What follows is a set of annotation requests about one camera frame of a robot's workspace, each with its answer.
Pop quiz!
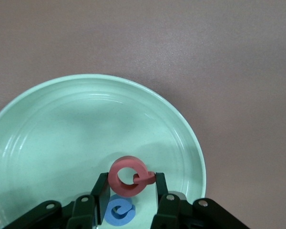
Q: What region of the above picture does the brown table cover sheet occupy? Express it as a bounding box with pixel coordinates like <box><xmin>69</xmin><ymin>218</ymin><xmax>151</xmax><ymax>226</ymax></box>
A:
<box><xmin>0</xmin><ymin>0</ymin><xmax>286</xmax><ymax>229</ymax></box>

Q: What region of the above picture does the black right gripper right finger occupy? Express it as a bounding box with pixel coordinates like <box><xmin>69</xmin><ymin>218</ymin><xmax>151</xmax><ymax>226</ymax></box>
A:
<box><xmin>152</xmin><ymin>171</ymin><xmax>250</xmax><ymax>229</ymax></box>

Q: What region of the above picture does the red foam letter Q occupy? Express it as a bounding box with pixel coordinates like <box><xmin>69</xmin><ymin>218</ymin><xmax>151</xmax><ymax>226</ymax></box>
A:
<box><xmin>108</xmin><ymin>155</ymin><xmax>156</xmax><ymax>198</ymax></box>

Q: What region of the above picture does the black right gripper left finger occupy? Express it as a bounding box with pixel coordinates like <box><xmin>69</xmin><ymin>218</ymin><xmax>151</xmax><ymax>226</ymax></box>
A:
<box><xmin>3</xmin><ymin>172</ymin><xmax>110</xmax><ymax>229</ymax></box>

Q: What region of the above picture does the blue foam letter G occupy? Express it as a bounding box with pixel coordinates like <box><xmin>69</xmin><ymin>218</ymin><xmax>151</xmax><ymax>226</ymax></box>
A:
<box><xmin>104</xmin><ymin>193</ymin><xmax>136</xmax><ymax>227</ymax></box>

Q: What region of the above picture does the light green plate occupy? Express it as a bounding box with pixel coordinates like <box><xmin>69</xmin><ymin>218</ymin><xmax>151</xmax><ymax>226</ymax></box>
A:
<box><xmin>0</xmin><ymin>73</ymin><xmax>207</xmax><ymax>229</ymax></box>

